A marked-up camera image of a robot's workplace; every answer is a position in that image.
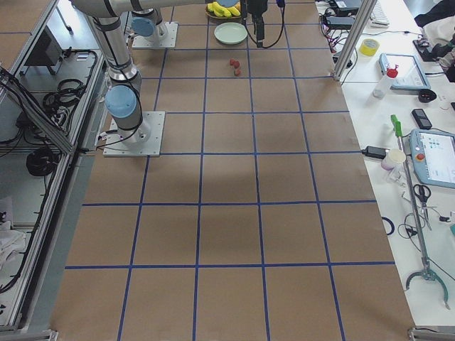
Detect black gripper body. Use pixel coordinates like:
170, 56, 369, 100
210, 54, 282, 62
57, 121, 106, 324
240, 0, 268, 16

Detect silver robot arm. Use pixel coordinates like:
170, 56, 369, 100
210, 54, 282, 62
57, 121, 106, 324
131, 8, 168, 41
71, 1, 208, 143

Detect pale green plate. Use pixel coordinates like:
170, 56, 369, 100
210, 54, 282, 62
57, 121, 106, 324
214, 22, 247, 45

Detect yellow banana bunch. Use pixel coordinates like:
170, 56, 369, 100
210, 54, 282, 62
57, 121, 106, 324
206, 1, 241, 18

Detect woven wicker basket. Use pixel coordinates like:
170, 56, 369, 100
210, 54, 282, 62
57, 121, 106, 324
205, 7, 227, 21

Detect yellow tape roll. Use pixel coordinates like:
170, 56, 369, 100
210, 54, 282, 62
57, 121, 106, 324
358, 38, 380, 57

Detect clear bottle red cap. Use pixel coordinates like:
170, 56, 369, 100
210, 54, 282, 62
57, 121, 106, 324
372, 65, 398, 99

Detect blue teach pendant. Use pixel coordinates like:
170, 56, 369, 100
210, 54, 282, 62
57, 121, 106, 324
378, 53, 431, 91
409, 129, 454, 188

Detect black power adapter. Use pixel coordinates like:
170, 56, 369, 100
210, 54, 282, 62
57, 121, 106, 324
361, 146, 389, 160

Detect black phone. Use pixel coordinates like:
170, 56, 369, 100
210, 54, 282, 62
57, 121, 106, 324
412, 109, 432, 130

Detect white paper cup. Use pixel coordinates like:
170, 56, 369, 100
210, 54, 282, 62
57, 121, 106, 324
381, 148, 406, 171

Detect long reach grabber tool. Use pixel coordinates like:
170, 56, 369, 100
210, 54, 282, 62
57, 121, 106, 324
390, 114, 451, 310

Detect black handled scissors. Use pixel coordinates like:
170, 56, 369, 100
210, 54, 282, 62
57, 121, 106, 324
413, 184, 432, 230

